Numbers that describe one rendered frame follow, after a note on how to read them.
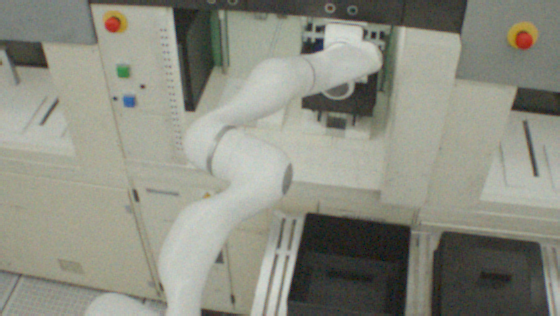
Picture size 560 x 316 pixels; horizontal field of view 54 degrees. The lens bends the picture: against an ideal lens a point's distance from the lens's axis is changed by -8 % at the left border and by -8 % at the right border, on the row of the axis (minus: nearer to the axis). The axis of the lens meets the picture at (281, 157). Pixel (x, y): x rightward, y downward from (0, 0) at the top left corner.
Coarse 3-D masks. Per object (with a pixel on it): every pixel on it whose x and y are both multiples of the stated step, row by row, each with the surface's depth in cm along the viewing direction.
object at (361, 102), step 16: (304, 32) 167; (320, 32) 177; (384, 32) 173; (304, 48) 165; (384, 48) 165; (368, 80) 162; (320, 96) 169; (352, 96) 167; (368, 96) 166; (320, 112) 176; (336, 112) 172; (352, 112) 171; (368, 112) 170
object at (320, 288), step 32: (320, 224) 152; (352, 224) 150; (384, 224) 148; (320, 256) 160; (352, 256) 159; (384, 256) 157; (288, 288) 134; (320, 288) 153; (352, 288) 153; (384, 288) 152
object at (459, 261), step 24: (456, 240) 152; (480, 240) 152; (504, 240) 152; (528, 240) 151; (456, 264) 146; (480, 264) 146; (504, 264) 146; (528, 264) 146; (432, 288) 153; (456, 288) 141; (480, 288) 141; (504, 288) 141; (528, 288) 140; (432, 312) 147; (456, 312) 136; (480, 312) 136; (504, 312) 136; (528, 312) 135
